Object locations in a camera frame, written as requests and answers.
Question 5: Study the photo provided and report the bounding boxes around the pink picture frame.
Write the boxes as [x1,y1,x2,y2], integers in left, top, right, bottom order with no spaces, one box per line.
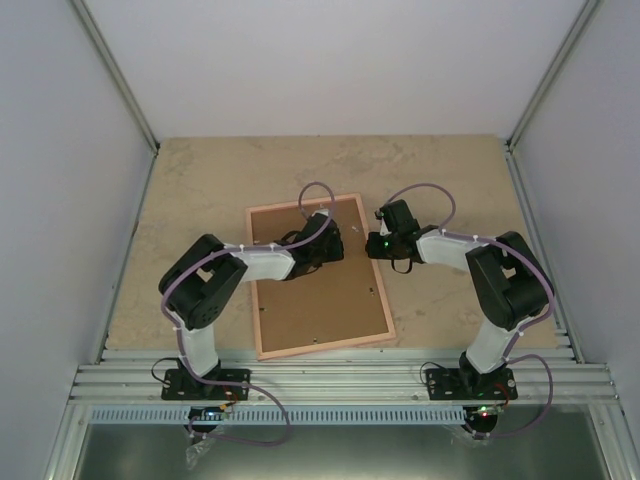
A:
[244,193,396,362]

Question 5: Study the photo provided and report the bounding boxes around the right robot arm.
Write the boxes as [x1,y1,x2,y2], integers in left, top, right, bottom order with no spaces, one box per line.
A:
[365,200,555,399]

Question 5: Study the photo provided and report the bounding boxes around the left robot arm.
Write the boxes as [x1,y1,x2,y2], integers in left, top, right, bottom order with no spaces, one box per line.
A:
[159,209,344,399]

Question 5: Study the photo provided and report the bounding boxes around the right circuit board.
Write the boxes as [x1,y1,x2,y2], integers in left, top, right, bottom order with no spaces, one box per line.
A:
[474,404,504,417]

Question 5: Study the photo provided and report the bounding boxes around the circuit board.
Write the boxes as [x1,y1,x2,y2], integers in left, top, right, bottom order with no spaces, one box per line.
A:
[474,404,504,417]
[188,404,233,422]

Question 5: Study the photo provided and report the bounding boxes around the left circuit board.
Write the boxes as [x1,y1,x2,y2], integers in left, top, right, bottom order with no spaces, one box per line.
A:
[188,404,233,422]

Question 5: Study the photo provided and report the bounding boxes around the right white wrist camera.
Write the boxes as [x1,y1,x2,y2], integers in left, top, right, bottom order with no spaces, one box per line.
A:
[374,209,390,236]

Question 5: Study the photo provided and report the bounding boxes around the brown frame backing board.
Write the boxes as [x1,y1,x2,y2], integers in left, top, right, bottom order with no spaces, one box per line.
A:
[250,199,389,354]

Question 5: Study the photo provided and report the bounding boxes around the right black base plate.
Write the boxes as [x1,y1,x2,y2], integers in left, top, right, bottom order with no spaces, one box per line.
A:
[422,368,519,401]

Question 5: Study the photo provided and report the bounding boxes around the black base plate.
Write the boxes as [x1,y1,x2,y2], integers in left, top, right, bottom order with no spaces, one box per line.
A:
[422,368,519,401]
[161,367,251,401]

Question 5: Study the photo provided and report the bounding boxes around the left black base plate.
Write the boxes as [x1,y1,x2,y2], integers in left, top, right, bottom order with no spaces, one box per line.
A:
[161,367,251,401]

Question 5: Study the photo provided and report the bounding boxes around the aluminium rail beam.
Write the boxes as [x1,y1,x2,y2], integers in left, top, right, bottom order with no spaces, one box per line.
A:
[69,348,619,405]

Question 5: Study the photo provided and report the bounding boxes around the grey slotted cable duct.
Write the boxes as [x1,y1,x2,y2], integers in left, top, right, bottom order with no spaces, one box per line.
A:
[90,405,466,426]

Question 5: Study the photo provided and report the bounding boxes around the right aluminium corner post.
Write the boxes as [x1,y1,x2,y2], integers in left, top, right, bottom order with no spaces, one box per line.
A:
[504,0,604,151]

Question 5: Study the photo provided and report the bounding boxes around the aluminium corner post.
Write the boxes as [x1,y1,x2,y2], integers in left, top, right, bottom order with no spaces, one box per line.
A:
[69,0,161,154]
[504,0,604,151]

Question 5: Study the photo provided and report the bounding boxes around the left aluminium corner post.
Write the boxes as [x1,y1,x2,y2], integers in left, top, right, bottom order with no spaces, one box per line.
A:
[69,0,161,154]

